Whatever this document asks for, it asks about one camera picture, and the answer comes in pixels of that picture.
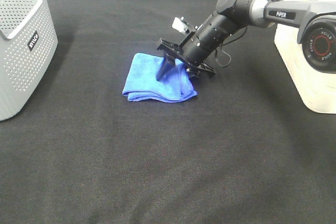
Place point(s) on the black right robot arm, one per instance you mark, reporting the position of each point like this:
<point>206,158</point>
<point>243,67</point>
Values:
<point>314,19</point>

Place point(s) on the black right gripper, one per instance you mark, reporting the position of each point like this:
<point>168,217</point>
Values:
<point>189,53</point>

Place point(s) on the black table cloth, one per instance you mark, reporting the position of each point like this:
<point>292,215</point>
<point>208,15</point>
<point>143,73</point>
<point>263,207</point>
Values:
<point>244,150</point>

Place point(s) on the grey perforated laundry basket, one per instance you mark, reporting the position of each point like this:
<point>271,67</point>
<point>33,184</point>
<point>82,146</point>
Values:
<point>28,44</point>

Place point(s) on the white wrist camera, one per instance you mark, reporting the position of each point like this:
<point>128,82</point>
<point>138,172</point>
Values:
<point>181,25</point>

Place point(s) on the blue towel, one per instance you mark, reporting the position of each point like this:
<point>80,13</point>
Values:
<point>141,83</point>

